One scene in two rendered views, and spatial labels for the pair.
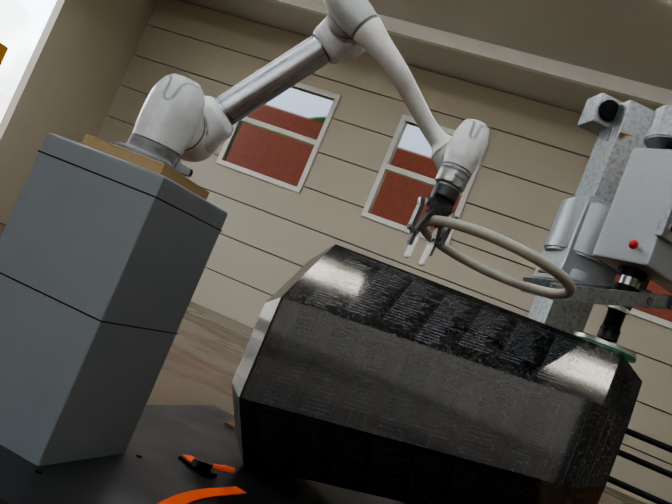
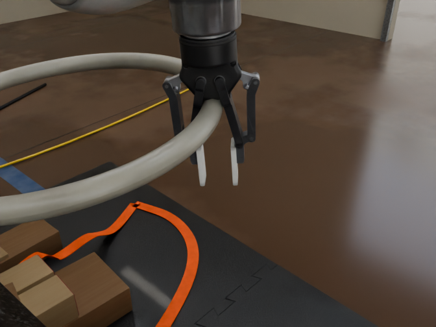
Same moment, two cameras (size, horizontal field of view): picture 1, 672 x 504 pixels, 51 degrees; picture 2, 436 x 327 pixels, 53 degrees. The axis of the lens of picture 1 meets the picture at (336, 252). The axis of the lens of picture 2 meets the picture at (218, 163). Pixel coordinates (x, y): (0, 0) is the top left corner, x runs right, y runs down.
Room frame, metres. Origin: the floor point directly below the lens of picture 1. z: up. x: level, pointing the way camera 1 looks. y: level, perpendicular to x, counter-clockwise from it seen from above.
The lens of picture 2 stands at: (2.52, 0.00, 1.24)
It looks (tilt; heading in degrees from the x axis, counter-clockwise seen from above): 31 degrees down; 203
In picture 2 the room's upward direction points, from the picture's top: straight up
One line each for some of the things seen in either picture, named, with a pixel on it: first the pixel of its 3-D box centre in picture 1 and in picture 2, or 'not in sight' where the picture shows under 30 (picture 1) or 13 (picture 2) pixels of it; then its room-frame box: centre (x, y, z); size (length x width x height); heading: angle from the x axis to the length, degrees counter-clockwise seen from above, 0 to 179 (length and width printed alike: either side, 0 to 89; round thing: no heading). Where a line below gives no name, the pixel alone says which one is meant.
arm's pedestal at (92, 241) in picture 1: (87, 301); not in sight; (2.06, 0.60, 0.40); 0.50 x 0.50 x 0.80; 71
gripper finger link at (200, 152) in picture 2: (426, 254); (201, 162); (2.00, -0.24, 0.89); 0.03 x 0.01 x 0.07; 19
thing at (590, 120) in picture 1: (600, 114); not in sight; (3.31, -0.92, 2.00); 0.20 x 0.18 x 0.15; 159
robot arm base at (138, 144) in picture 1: (158, 157); not in sight; (2.05, 0.58, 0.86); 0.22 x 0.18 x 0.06; 82
